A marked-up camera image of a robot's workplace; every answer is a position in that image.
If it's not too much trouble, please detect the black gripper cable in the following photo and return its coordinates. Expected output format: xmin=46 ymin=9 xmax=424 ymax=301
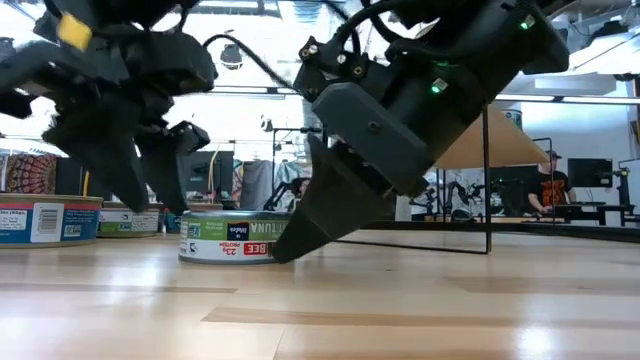
xmin=202 ymin=32 xmax=296 ymax=91
xmin=332 ymin=0 xmax=416 ymax=56

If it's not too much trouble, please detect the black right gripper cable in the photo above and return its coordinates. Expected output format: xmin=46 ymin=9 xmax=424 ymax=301
xmin=332 ymin=0 xmax=416 ymax=56

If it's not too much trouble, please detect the black wall monitor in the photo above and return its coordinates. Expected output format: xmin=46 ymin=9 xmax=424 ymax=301
xmin=567 ymin=157 xmax=615 ymax=189

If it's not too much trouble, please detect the black aluminium table frame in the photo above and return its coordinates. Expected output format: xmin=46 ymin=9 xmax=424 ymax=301
xmin=369 ymin=218 xmax=640 ymax=245

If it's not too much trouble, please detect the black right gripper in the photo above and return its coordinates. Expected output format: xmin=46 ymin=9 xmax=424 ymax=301
xmin=269 ymin=64 xmax=481 ymax=264

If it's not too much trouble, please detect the black background panel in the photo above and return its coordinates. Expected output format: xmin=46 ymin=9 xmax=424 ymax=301
xmin=489 ymin=164 xmax=531 ymax=216
xmin=54 ymin=156 xmax=114 ymax=201

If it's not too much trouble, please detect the thin black frame stand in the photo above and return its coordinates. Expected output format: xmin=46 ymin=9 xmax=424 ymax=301
xmin=532 ymin=137 xmax=555 ymax=221

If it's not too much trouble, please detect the wooden shelf black metal frame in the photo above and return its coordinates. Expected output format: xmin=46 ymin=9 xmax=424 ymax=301
xmin=329 ymin=104 xmax=551 ymax=256

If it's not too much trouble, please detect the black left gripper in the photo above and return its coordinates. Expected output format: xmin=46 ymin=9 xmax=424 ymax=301
xmin=0 ymin=14 xmax=219 ymax=216

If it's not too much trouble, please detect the patterned tapestry cloth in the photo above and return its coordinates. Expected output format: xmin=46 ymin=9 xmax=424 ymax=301
xmin=0 ymin=152 xmax=59 ymax=196

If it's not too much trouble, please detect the long ceiling light strip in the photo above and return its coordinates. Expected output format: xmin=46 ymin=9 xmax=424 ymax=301
xmin=212 ymin=85 xmax=301 ymax=97
xmin=494 ymin=93 xmax=640 ymax=106

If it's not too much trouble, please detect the black camera stand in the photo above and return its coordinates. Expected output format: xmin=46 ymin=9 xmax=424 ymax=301
xmin=614 ymin=158 xmax=640 ymax=227

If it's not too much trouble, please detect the black background monitor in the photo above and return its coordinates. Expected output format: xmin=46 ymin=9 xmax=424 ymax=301
xmin=187 ymin=149 xmax=235 ymax=204

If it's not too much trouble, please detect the silver lid green label can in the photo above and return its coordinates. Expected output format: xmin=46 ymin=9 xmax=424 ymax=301
xmin=96 ymin=207 xmax=162 ymax=239
xmin=502 ymin=108 xmax=525 ymax=132
xmin=178 ymin=209 xmax=294 ymax=265

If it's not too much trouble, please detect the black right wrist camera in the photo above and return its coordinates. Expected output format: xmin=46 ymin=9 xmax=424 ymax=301
xmin=292 ymin=33 xmax=396 ymax=104

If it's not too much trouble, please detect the black background table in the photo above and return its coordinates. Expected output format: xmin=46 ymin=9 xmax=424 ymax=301
xmin=542 ymin=201 xmax=640 ymax=227

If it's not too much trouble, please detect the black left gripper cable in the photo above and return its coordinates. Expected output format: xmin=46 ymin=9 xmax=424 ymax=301
xmin=202 ymin=32 xmax=296 ymax=91

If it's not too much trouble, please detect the black ceiling dome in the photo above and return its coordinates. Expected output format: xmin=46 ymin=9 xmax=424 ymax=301
xmin=219 ymin=42 xmax=245 ymax=70

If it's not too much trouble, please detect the person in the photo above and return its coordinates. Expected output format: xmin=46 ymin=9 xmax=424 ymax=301
xmin=289 ymin=177 xmax=312 ymax=211
xmin=527 ymin=149 xmax=576 ymax=216

